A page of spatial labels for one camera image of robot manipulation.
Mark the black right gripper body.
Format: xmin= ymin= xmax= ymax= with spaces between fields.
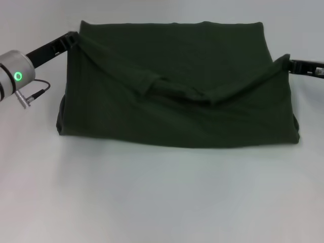
xmin=302 ymin=59 xmax=324 ymax=77

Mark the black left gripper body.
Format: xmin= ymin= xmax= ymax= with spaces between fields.
xmin=24 ymin=37 xmax=67 ymax=69

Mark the dark green printed T-shirt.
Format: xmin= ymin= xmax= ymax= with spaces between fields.
xmin=55 ymin=19 xmax=302 ymax=149

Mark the left arm cable with plug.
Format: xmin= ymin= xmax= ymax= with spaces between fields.
xmin=14 ymin=78 xmax=52 ymax=110

